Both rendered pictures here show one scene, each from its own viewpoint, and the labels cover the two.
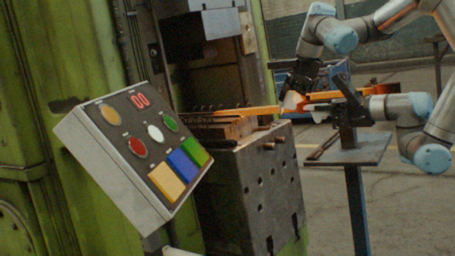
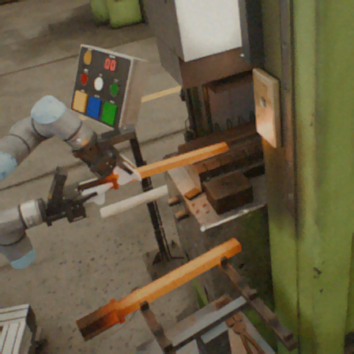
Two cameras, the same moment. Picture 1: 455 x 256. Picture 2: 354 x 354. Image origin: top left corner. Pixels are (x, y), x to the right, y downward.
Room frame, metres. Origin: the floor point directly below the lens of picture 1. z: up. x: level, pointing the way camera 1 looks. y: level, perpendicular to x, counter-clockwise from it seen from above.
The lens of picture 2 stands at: (2.08, -1.01, 1.78)
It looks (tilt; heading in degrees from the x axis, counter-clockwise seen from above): 33 degrees down; 121
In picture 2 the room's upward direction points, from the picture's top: 9 degrees counter-clockwise
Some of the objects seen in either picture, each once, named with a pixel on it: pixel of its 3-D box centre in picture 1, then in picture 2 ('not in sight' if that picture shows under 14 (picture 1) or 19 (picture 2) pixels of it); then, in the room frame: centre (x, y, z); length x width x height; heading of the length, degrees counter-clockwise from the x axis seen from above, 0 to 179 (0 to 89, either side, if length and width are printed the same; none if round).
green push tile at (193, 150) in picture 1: (193, 152); (110, 114); (1.00, 0.08, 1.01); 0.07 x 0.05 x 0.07; 165
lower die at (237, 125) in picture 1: (198, 126); (246, 145); (1.55, 0.09, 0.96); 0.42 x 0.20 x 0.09; 50
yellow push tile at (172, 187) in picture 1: (166, 183); (80, 101); (0.80, 0.13, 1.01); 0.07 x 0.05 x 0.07; 165
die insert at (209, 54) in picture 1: (179, 54); (254, 65); (1.60, 0.10, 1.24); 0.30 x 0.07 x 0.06; 50
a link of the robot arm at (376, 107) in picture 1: (379, 108); (33, 213); (1.13, -0.45, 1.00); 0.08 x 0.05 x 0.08; 140
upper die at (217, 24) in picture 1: (178, 32); (236, 42); (1.55, 0.09, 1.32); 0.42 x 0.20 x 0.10; 50
